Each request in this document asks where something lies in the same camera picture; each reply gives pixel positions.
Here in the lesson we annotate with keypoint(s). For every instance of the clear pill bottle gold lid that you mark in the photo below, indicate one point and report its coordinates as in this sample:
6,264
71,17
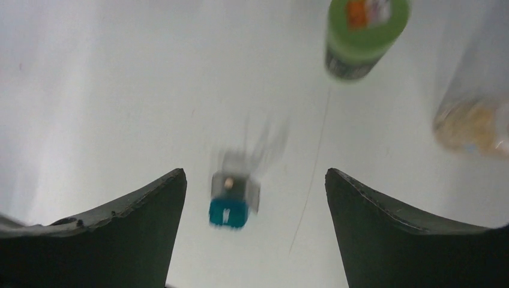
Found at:
473,114

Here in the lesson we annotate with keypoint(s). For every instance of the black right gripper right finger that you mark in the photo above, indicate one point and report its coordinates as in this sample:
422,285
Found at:
385,242

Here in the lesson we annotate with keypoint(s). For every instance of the small beige pill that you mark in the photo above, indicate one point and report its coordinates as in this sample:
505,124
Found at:
228,183

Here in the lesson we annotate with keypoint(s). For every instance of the green lidded black jar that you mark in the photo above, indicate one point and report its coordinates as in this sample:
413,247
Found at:
359,34

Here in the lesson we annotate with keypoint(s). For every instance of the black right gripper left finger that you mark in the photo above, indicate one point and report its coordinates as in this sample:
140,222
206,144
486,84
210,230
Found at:
127,242

